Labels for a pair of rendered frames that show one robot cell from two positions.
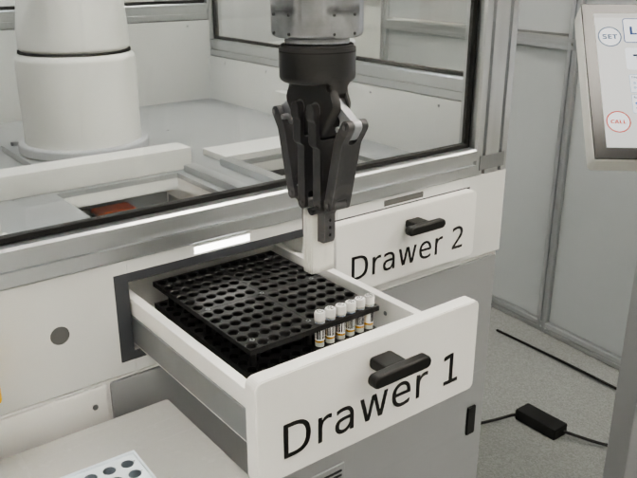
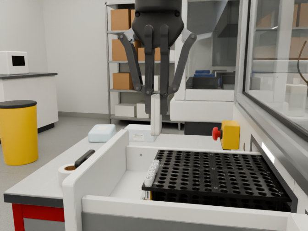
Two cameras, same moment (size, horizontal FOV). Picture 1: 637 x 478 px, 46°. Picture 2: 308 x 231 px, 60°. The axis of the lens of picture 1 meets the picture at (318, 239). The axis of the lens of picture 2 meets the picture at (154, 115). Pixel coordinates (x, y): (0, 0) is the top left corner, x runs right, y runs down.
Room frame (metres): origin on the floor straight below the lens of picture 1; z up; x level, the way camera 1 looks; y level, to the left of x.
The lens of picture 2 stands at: (1.07, -0.31, 1.09)
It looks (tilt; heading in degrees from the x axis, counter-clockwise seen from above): 12 degrees down; 137
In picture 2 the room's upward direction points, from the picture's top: straight up
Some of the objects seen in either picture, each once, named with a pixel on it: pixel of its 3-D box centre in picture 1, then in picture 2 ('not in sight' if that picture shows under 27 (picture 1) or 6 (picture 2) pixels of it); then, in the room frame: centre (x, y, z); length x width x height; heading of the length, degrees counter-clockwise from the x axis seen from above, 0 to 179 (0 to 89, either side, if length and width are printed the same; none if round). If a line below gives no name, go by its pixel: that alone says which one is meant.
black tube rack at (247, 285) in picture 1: (263, 317); (212, 185); (0.82, 0.07, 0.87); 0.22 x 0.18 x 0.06; 38
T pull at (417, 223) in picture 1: (420, 225); not in sight; (1.06, -0.15, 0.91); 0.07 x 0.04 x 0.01; 128
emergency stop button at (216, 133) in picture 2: not in sight; (217, 134); (0.64, 0.35, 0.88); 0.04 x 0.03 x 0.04; 128
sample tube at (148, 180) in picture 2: (369, 313); (148, 191); (0.79, -0.06, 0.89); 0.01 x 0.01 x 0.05
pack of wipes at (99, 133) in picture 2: not in sight; (102, 132); (0.11, 0.29, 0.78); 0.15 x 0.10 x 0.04; 138
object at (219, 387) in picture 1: (258, 318); (217, 188); (0.83, 0.07, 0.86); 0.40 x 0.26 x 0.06; 38
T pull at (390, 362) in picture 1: (391, 365); (91, 158); (0.64, -0.07, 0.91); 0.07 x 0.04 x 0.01; 128
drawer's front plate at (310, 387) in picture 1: (373, 382); (105, 175); (0.66, -0.05, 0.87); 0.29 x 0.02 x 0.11; 128
